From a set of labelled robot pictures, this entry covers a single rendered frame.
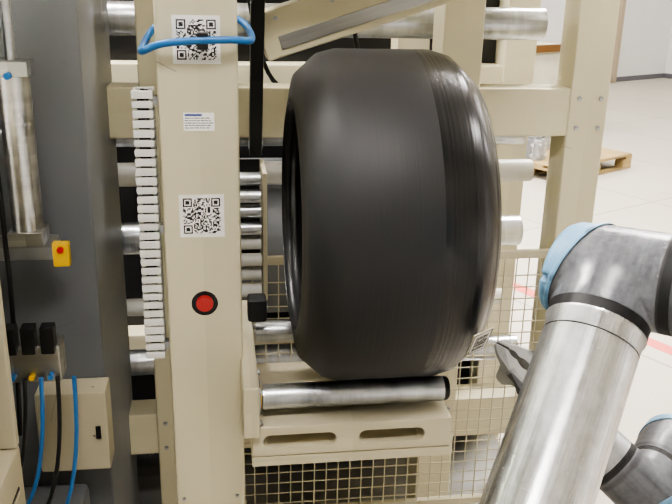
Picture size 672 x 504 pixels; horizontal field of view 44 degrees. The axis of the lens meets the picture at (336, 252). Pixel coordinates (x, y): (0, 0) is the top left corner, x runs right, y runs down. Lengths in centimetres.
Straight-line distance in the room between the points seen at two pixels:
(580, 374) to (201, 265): 75
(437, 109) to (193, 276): 51
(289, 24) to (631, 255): 101
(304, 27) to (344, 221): 64
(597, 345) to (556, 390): 7
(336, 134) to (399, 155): 10
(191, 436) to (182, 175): 50
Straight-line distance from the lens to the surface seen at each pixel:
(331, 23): 177
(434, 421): 152
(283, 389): 147
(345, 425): 148
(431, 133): 128
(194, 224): 142
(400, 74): 136
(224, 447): 160
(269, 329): 172
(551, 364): 93
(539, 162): 717
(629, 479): 140
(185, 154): 139
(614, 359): 94
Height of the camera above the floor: 162
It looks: 19 degrees down
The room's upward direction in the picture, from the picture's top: 1 degrees clockwise
